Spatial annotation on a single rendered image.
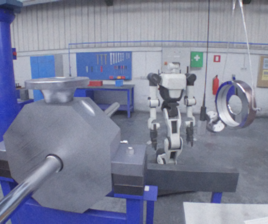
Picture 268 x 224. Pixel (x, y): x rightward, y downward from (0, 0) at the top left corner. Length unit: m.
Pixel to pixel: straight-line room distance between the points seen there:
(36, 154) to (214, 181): 0.97
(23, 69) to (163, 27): 5.00
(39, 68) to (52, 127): 5.91
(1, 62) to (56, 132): 2.03
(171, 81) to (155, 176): 1.15
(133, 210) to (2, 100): 2.23
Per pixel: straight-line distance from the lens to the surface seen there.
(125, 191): 0.81
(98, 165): 0.77
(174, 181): 1.23
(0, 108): 2.78
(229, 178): 1.28
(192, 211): 0.92
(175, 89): 2.10
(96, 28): 6.43
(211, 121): 1.79
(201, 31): 6.09
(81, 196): 0.88
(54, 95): 0.78
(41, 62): 6.59
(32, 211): 1.14
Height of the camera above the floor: 1.47
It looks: 14 degrees down
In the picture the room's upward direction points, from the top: straight up
